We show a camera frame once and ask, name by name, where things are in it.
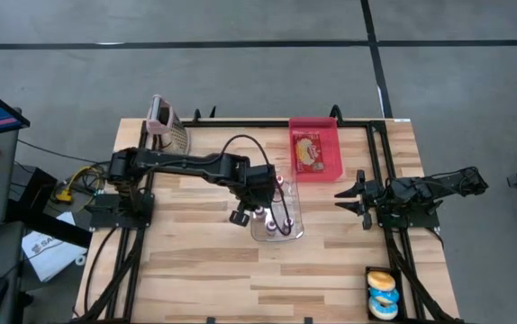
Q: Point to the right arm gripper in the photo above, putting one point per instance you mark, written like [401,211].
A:
[375,195]

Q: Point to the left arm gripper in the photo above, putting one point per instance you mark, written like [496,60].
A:
[260,186]

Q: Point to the red snack packet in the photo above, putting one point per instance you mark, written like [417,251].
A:
[308,153]

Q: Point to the purple frosted toy donut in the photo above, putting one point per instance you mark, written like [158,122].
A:
[381,281]

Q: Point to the blue frosted toy donut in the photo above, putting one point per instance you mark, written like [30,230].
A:
[391,296]
[375,310]

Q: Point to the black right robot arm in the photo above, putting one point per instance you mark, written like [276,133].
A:
[443,182]

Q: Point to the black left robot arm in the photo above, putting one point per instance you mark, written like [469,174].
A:
[186,164]

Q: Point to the clear plastic bin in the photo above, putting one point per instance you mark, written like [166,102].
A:
[258,234]

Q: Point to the pink plastic bin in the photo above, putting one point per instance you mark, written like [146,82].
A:
[332,153]

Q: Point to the black rectangular tray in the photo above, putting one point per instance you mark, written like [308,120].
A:
[399,272]

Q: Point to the black table clamp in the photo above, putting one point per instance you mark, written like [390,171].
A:
[197,115]
[308,320]
[211,320]
[213,112]
[335,112]

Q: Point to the metal box grater pink trim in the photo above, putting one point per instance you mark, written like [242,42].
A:
[168,121]

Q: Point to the white tape roll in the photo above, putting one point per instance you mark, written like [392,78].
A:
[80,259]

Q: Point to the yellow plug connector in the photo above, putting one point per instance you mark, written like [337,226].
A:
[65,195]

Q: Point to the white printed paper sheet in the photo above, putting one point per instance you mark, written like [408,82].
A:
[51,254]

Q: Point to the black equipment box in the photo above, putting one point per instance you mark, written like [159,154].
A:
[33,189]

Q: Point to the black aluminium table frame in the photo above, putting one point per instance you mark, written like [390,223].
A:
[330,123]

